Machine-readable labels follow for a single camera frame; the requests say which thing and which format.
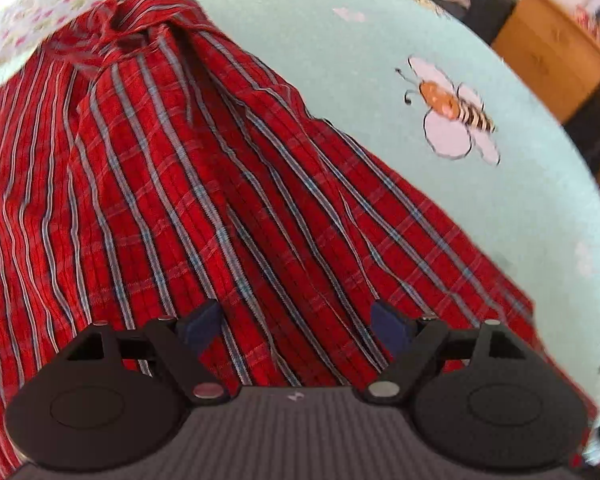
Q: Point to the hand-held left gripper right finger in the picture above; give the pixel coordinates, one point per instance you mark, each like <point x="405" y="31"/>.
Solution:
<point x="387" y="330"/>

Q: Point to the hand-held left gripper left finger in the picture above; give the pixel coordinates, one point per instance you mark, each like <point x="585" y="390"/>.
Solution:
<point x="202" y="327"/>

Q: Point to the red plaid shirt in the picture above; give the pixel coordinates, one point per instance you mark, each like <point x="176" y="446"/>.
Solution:
<point x="205" y="185"/>

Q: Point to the bee print quilt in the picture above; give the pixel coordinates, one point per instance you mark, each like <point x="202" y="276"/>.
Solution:
<point x="505" y="210"/>

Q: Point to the wooden desk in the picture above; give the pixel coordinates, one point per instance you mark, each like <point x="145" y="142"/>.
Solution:
<point x="540" y="50"/>

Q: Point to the black chair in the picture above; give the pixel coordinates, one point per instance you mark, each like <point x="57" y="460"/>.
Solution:
<point x="485" y="5"/>

